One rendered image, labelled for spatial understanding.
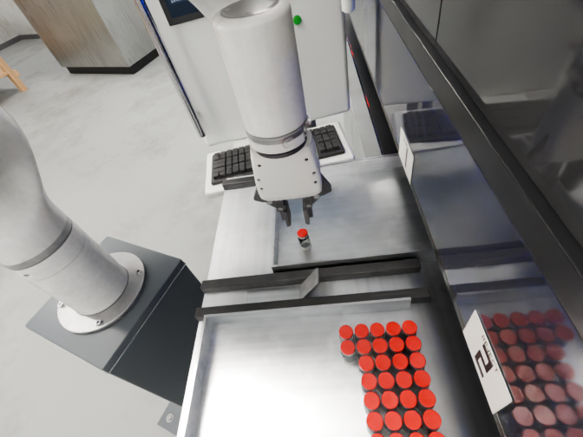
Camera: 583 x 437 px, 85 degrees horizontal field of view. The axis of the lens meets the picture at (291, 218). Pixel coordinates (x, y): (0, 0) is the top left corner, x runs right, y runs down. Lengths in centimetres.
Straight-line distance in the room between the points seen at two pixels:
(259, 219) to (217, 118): 46
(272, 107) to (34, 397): 187
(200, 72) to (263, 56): 67
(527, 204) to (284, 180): 31
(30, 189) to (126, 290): 27
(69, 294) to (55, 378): 132
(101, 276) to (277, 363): 38
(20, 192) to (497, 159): 63
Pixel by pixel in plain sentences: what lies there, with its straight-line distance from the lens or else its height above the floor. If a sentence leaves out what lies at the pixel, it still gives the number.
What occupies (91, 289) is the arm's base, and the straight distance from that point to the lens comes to 72.
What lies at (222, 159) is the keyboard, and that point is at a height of 83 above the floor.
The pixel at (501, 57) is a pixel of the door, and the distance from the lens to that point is 32.
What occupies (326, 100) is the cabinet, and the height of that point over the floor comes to 87.
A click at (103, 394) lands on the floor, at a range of 182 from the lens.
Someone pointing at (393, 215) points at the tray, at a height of 88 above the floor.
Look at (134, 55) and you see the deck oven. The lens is 471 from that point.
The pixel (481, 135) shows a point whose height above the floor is 121.
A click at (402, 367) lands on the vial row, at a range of 49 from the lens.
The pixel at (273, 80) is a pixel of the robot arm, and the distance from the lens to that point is 37.
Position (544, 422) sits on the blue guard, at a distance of 34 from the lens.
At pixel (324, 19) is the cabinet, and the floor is 109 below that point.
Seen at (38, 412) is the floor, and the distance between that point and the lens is 201.
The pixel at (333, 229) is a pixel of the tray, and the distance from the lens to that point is 66.
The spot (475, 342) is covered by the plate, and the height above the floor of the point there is 102.
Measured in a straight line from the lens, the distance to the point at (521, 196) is 28.
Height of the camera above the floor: 140
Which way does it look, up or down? 48 degrees down
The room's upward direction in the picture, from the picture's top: 16 degrees counter-clockwise
